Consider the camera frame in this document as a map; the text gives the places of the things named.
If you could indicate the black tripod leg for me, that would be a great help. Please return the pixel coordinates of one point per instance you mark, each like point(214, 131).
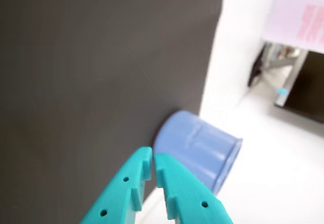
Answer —
point(256, 69)

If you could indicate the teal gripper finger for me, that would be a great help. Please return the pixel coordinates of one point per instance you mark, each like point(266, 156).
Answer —
point(192, 198)
point(119, 188)

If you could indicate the pink printed sheet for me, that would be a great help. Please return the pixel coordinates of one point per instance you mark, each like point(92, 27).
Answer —
point(291, 11)

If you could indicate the lavender blue pot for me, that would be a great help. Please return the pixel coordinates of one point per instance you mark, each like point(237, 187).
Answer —
point(197, 143)

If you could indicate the dark grey textured mat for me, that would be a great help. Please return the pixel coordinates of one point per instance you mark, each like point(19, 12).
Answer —
point(76, 82)

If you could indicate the dark furniture with metal frame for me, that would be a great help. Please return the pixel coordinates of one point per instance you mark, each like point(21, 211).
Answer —
point(308, 87)

